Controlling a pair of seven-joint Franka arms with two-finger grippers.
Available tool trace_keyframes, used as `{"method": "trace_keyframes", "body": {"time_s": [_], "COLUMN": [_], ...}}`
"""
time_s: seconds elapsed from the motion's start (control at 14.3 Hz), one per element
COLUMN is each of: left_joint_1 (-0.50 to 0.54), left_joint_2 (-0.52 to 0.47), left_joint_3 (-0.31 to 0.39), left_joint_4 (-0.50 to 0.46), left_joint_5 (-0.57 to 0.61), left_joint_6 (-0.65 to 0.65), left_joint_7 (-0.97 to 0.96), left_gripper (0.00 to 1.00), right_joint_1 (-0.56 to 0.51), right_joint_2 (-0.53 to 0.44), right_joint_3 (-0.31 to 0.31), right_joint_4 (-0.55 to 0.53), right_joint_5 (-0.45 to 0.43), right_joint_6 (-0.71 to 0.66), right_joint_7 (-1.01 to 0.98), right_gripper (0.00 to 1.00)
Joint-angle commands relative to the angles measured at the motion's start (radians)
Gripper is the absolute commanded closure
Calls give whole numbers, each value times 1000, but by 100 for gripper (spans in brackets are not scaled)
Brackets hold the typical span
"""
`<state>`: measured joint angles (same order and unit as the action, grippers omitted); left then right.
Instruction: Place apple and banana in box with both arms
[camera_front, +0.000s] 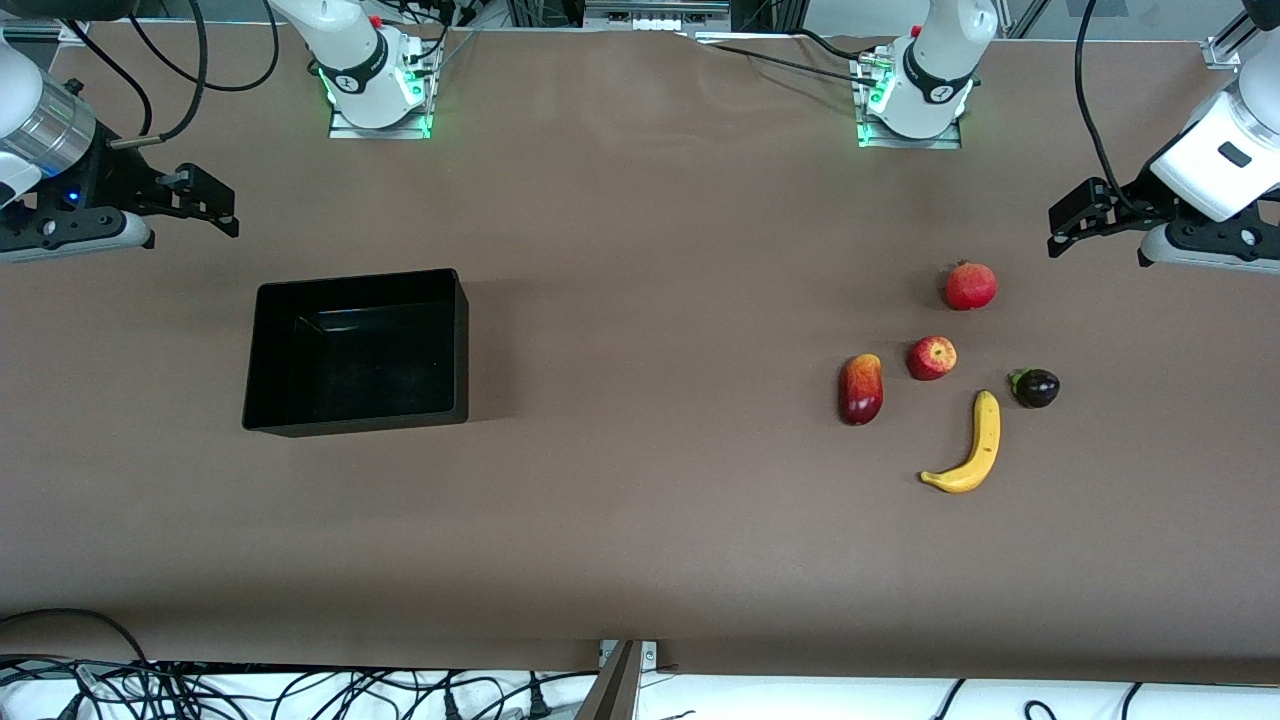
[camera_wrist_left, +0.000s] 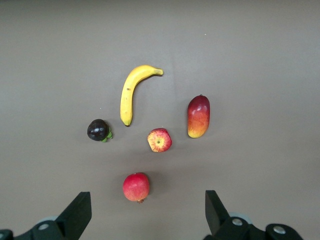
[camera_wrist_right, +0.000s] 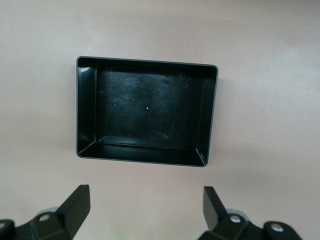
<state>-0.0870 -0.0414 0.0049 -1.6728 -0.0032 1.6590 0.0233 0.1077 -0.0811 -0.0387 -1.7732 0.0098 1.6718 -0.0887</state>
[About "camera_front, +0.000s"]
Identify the aluminium rail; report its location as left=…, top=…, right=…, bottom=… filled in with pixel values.
left=0, top=20, right=91, bottom=46

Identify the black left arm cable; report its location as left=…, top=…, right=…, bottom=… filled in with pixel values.
left=1074, top=0, right=1141, bottom=213

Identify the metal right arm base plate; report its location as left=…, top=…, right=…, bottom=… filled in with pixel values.
left=328, top=95, right=434, bottom=140

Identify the dark slanted post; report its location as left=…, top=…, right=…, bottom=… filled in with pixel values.
left=575, top=640, right=643, bottom=720

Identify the red yellow mango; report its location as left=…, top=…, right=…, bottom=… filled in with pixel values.
left=838, top=353, right=885, bottom=427

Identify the aluminium corner bracket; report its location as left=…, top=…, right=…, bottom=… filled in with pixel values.
left=1203, top=10, right=1256, bottom=71

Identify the red pomegranate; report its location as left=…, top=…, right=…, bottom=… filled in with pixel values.
left=944, top=260, right=999, bottom=312

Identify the red apple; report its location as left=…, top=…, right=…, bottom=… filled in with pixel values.
left=907, top=335, right=958, bottom=382

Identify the dark purple eggplant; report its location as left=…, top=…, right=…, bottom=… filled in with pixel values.
left=1009, top=368, right=1061, bottom=409

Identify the short black table cable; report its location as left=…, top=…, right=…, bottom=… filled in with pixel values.
left=795, top=28, right=881, bottom=63

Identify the black plastic box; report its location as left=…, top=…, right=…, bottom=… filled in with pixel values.
left=242, top=267, right=470, bottom=438

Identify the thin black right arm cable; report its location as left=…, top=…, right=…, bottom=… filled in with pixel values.
left=128, top=0, right=281, bottom=93

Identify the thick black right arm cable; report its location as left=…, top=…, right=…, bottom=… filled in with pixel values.
left=108, top=0, right=209, bottom=151

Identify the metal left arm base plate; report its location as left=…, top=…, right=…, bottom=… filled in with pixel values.
left=856, top=60, right=964, bottom=151

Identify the white power strip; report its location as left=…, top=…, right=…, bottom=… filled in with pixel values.
left=583, top=0, right=733, bottom=33

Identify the yellow banana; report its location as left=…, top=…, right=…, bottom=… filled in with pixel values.
left=920, top=390, right=1002, bottom=494

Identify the long black table cable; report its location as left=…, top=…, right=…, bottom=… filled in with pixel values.
left=698, top=40, right=866, bottom=79

